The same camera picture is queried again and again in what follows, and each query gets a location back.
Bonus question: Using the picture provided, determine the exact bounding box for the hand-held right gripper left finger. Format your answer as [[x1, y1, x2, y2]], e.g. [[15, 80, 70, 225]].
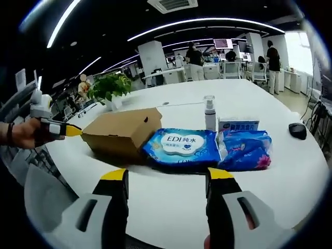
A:
[[50, 168, 130, 249]]

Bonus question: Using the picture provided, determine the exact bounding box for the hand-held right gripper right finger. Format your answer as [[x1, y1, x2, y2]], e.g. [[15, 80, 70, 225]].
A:
[[205, 167, 296, 249]]

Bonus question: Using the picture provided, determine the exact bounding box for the brown cardboard shoe box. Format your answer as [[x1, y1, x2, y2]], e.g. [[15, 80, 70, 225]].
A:
[[81, 107, 163, 165]]

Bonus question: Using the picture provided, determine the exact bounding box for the blue pink soft pack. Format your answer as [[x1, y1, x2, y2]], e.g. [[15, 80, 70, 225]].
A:
[[217, 129, 273, 172]]

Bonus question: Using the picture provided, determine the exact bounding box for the blue wet wipes pack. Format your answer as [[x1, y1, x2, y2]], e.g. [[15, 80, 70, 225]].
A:
[[142, 128, 221, 168]]

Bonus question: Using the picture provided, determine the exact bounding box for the white blue small box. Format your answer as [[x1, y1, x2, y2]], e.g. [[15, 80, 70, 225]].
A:
[[217, 117, 261, 133]]

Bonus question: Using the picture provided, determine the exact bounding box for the clear spray bottle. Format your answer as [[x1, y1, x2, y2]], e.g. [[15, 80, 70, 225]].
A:
[[203, 95, 217, 130]]

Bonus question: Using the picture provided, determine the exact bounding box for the person's left hand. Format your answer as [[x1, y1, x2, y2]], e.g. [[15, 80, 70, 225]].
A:
[[14, 118, 65, 150]]

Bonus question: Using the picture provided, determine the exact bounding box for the metal shelf rack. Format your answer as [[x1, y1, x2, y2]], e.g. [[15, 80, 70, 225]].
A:
[[0, 68, 42, 122]]

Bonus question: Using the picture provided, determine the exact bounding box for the potted green plant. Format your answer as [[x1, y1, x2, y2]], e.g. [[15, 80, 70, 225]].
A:
[[88, 73, 133, 111]]

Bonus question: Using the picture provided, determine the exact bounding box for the grey office chair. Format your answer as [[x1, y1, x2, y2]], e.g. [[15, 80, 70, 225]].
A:
[[24, 163, 78, 234]]

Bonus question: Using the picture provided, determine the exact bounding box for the ceiling light strip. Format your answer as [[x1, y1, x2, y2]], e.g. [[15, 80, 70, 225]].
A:
[[127, 18, 285, 42], [46, 0, 81, 49], [77, 56, 102, 75]]

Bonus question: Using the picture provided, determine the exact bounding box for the white table outlet strip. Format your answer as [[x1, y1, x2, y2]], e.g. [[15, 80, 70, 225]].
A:
[[157, 100, 205, 107]]

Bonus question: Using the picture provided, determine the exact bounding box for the black computer mouse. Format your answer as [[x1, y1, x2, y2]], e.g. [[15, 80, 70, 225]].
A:
[[288, 122, 308, 141]]

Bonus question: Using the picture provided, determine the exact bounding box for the white office desk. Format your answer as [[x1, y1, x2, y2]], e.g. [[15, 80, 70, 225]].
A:
[[142, 67, 187, 88]]

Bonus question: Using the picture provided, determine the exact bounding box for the white office chair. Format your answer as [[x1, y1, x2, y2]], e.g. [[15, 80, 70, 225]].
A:
[[222, 61, 242, 80]]

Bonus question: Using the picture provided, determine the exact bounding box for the ceiling air vent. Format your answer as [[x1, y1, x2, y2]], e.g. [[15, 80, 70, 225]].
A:
[[147, 0, 198, 14]]

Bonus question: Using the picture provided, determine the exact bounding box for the wall screen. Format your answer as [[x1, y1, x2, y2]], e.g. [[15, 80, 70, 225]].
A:
[[214, 38, 234, 49]]

